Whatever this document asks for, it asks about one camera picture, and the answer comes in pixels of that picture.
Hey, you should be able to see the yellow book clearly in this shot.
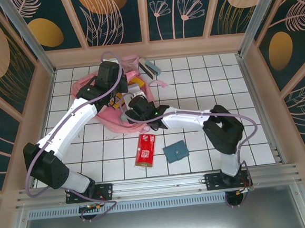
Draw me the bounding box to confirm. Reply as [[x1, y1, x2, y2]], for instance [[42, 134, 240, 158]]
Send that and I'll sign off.
[[107, 76, 147, 110]]

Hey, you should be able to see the pink backpack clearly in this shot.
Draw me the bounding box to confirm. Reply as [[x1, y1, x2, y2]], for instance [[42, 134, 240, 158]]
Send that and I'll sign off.
[[67, 51, 172, 138]]

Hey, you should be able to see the blue grey stapler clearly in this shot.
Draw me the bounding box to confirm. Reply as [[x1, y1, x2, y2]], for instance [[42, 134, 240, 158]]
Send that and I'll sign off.
[[137, 56, 162, 78]]

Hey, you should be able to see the red packet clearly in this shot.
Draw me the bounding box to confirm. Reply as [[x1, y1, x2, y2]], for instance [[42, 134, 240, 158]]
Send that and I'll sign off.
[[132, 132, 160, 171]]

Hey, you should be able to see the teal snap wallet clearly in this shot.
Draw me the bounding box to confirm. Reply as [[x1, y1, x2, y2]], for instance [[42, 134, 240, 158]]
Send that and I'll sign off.
[[162, 140, 190, 164]]

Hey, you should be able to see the grey metal sheet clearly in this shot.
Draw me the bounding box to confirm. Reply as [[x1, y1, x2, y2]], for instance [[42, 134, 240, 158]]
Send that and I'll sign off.
[[7, 196, 305, 228]]

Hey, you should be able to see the aluminium side rail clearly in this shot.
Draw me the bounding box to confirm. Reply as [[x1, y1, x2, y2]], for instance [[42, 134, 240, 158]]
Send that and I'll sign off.
[[236, 51, 288, 168], [19, 70, 66, 189]]

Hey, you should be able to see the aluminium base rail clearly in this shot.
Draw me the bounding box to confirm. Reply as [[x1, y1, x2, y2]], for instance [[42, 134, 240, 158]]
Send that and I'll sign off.
[[14, 163, 304, 210]]

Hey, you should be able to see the aluminium corner post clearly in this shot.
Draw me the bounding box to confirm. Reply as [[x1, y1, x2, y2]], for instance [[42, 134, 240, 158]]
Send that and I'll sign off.
[[0, 0, 57, 81], [233, 0, 295, 57]]

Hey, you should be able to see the slotted grey cable duct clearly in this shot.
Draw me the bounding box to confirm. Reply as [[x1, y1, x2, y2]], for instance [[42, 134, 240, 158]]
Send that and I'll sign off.
[[25, 194, 229, 221]]

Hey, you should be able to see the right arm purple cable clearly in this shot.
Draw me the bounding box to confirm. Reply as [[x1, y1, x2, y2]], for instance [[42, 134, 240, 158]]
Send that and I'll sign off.
[[118, 83, 262, 201]]

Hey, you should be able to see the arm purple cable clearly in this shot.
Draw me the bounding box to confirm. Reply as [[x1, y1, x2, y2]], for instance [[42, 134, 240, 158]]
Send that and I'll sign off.
[[14, 49, 137, 227], [118, 83, 262, 201]]

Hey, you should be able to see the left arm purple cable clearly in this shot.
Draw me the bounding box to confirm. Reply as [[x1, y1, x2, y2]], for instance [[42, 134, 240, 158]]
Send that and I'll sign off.
[[14, 49, 137, 227]]

